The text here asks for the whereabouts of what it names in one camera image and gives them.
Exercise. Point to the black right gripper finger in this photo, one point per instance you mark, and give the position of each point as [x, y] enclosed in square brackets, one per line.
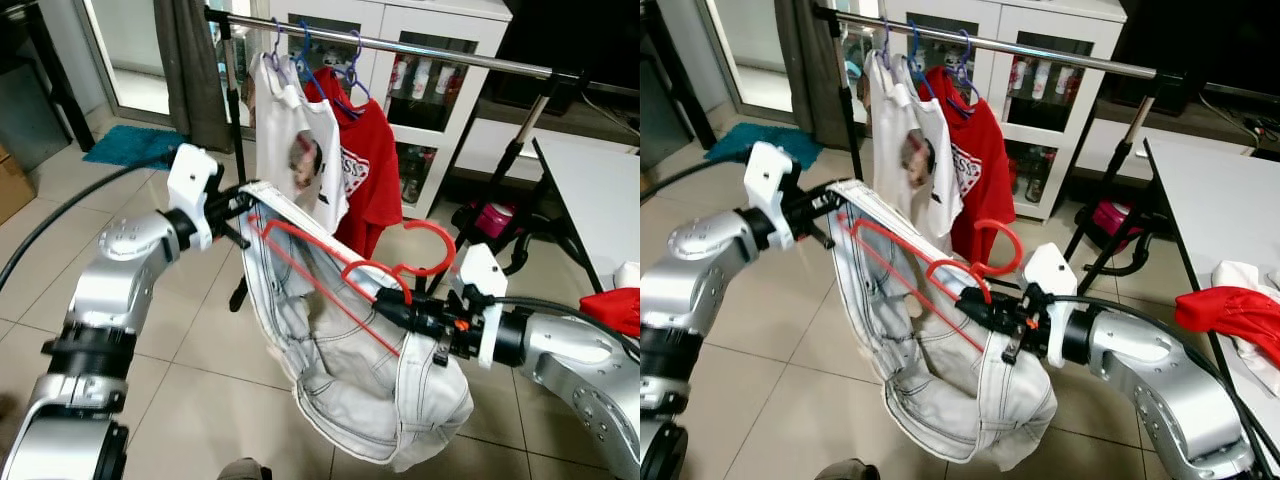
[400, 325]
[395, 304]
[980, 319]
[977, 298]

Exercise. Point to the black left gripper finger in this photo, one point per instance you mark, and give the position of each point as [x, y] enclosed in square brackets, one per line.
[245, 207]
[246, 193]
[829, 192]
[828, 207]

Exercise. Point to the red plastic hanger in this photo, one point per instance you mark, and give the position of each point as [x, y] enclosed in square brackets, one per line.
[427, 224]
[997, 223]

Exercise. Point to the white stitched jeans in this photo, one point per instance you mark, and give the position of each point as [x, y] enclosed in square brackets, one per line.
[930, 400]
[340, 390]

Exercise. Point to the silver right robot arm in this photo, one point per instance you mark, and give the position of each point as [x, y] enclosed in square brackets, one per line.
[1150, 390]
[580, 365]

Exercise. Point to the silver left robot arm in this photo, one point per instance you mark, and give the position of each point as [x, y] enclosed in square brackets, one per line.
[700, 280]
[110, 290]

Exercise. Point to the purple hanger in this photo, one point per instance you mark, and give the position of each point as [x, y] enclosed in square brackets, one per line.
[962, 70]
[352, 70]
[886, 45]
[278, 50]

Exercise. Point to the blue hanger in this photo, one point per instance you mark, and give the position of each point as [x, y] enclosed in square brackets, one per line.
[915, 55]
[305, 55]

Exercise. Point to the white printed t-shirt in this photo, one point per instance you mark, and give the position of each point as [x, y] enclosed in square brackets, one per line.
[895, 120]
[285, 120]

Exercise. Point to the teal floor mat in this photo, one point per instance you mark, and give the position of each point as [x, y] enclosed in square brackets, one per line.
[745, 140]
[130, 147]

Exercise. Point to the grey curtain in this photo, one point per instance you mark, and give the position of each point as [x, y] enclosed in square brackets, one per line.
[190, 80]
[810, 80]

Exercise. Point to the pink black vacuum cleaner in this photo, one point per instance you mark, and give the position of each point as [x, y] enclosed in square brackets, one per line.
[492, 218]
[1115, 218]

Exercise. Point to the red t-shirt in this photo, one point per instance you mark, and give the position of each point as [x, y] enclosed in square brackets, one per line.
[990, 170]
[375, 170]

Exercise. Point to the dark grey cabinet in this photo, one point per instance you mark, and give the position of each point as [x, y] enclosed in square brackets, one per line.
[30, 115]
[660, 130]

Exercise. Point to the red garment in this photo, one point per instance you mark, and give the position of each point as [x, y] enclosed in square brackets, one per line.
[615, 310]
[1230, 310]

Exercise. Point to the grey robot foot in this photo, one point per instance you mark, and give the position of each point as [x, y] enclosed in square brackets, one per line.
[245, 470]
[848, 470]

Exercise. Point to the brown cardboard box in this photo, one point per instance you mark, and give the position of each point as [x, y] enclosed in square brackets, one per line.
[12, 190]

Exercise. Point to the white glass door cabinet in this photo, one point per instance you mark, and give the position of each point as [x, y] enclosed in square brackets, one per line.
[1060, 8]
[440, 8]

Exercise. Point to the black television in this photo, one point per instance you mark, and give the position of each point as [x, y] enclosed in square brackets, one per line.
[1200, 40]
[570, 40]

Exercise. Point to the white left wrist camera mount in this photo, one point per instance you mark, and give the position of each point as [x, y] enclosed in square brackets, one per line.
[190, 185]
[768, 185]

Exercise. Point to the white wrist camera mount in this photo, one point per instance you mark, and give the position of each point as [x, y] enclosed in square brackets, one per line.
[482, 280]
[768, 185]
[190, 185]
[1050, 275]

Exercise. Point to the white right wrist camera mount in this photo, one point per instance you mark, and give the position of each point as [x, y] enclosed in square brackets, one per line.
[482, 280]
[1050, 275]

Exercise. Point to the black clothes rack frame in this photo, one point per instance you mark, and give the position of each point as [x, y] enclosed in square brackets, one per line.
[232, 120]
[848, 120]

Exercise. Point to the steel clothes rail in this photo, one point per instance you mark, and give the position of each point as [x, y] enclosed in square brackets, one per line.
[1050, 50]
[400, 45]

